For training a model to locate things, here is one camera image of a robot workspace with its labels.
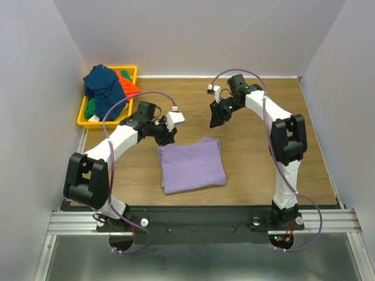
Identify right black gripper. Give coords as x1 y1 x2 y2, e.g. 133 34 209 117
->
209 97 243 129

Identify lavender t shirt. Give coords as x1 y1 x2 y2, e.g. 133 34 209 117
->
158 137 226 195

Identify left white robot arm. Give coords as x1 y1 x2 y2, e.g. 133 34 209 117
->
63 101 185 231

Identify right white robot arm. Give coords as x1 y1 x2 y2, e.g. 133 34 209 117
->
207 74 308 228

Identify orange t shirt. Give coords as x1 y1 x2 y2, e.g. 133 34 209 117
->
115 70 141 97

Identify white cloth piece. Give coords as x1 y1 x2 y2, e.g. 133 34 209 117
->
88 115 100 122

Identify navy blue t shirt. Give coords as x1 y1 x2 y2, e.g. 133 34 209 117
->
83 63 127 121

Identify yellow plastic bin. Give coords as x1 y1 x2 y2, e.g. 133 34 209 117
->
77 64 138 129

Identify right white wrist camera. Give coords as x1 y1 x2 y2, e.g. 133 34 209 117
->
207 84 221 103

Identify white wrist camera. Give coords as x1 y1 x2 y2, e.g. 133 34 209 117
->
207 84 221 103
165 105 185 132

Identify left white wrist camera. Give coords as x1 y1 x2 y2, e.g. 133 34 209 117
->
165 105 185 132

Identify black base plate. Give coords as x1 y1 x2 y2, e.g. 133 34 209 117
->
60 205 305 246

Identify aluminium frame rail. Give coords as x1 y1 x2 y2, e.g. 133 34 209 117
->
46 128 100 235

